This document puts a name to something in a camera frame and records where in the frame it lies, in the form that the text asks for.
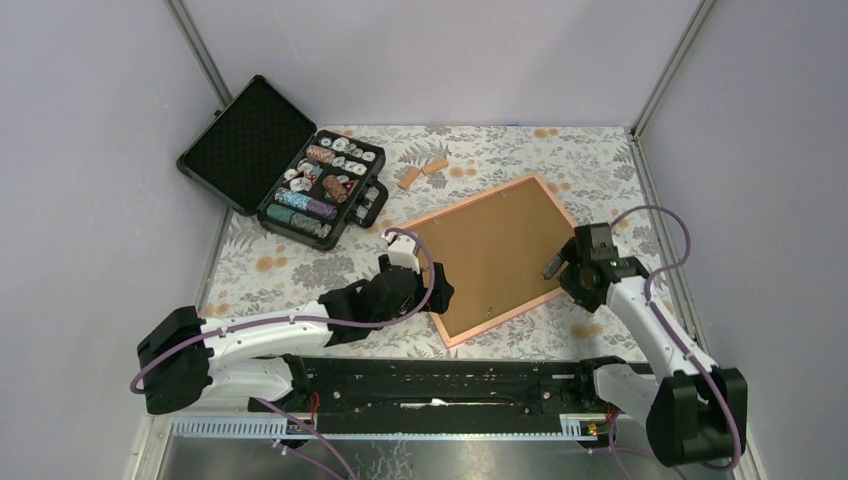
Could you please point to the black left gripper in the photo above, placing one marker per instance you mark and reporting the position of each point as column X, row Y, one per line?
column 442, row 292

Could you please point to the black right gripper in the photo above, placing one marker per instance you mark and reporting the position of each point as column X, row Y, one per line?
column 586, row 298

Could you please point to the brown cardboard backing board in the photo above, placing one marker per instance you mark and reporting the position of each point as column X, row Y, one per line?
column 497, row 255

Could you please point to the light wooden picture frame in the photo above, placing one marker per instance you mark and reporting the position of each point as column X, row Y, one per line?
column 464, row 338

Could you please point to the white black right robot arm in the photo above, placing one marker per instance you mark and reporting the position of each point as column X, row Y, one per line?
column 692, row 410

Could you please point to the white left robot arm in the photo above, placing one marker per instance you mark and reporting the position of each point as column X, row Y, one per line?
column 187, row 357

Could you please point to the floral patterned table mat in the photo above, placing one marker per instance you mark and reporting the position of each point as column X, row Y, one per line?
column 590, row 170

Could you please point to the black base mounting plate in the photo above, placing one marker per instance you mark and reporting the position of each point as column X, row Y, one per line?
column 443, row 397

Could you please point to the wooden block lying piece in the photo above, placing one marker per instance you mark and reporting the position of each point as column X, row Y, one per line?
column 408, row 178

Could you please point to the wooden block upright piece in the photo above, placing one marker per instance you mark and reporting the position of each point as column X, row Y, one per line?
column 435, row 166

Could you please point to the purple poker chip stack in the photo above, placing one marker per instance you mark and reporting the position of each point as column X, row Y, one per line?
column 322, row 209

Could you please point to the brown poker chip stack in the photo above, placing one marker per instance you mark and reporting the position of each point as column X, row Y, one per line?
column 334, row 189

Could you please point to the blue poker chip stack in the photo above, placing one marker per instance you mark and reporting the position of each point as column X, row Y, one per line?
column 292, row 199

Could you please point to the green poker chip stack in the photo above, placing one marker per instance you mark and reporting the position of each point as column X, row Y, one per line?
column 297, row 221

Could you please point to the pink poker chip stack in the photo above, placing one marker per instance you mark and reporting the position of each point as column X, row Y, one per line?
column 320, row 153

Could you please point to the black poker chip case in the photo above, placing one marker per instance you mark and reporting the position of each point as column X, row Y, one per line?
column 257, row 145

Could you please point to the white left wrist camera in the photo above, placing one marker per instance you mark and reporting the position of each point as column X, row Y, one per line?
column 402, row 250

